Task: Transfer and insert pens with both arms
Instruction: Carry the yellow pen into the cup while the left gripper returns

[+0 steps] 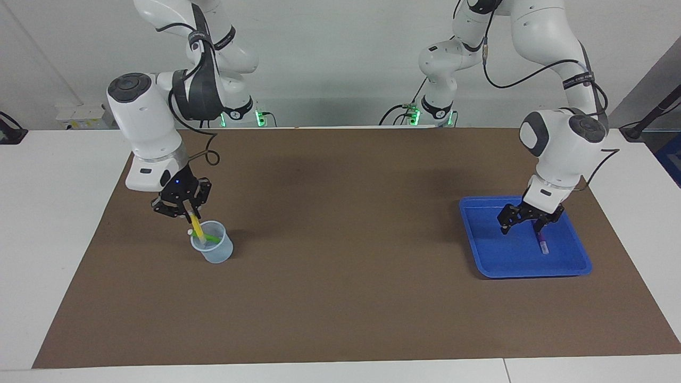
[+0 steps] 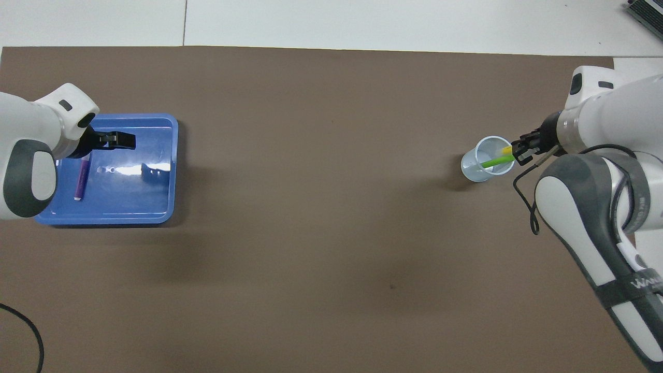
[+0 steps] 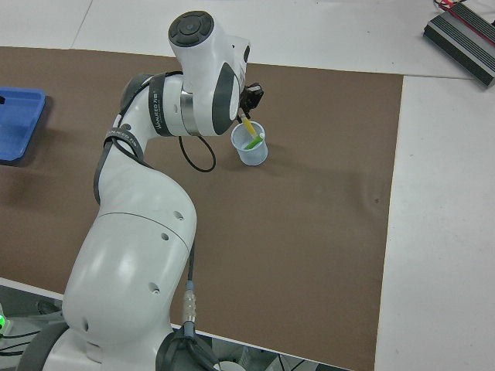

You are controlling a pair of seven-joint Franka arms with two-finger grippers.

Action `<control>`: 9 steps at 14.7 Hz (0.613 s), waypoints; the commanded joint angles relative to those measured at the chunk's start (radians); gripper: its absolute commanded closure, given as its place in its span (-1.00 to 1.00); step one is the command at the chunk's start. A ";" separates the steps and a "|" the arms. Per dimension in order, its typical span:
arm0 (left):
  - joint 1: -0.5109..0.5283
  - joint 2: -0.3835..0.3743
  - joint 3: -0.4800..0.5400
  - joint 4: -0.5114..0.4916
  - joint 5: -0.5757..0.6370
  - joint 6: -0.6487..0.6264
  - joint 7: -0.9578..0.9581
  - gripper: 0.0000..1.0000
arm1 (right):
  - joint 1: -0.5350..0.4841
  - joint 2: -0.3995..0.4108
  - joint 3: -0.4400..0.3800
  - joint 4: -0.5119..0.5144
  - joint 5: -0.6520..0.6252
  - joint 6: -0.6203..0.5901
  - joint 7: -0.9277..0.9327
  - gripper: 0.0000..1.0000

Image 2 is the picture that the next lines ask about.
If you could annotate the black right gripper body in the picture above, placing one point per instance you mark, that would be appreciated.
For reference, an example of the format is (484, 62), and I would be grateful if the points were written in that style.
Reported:
(549, 137)

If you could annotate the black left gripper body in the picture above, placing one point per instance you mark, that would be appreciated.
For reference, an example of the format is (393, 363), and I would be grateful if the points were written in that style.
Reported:
(85, 145)

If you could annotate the yellow pen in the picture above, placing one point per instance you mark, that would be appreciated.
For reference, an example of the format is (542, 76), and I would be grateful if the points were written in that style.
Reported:
(507, 151)

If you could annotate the green pen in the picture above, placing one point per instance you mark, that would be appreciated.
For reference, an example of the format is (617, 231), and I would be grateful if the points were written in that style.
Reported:
(492, 162)

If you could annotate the purple pen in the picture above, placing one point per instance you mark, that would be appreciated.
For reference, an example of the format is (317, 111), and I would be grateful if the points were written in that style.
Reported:
(82, 181)

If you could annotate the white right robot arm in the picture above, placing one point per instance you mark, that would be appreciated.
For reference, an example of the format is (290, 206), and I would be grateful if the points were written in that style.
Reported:
(585, 217)

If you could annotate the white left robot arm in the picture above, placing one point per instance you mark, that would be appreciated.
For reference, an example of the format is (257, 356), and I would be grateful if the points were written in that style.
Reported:
(26, 134)

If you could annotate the translucent plastic cup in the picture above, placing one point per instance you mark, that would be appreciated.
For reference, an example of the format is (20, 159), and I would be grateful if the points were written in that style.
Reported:
(474, 173)

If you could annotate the blue plastic tray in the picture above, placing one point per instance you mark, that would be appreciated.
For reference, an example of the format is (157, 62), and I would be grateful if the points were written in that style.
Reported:
(129, 207)

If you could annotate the grey ribbed device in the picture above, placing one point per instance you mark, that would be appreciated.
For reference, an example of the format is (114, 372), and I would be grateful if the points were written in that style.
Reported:
(650, 13)

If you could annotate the brown table mat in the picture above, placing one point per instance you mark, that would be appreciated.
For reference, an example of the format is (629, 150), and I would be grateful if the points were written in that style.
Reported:
(331, 233)

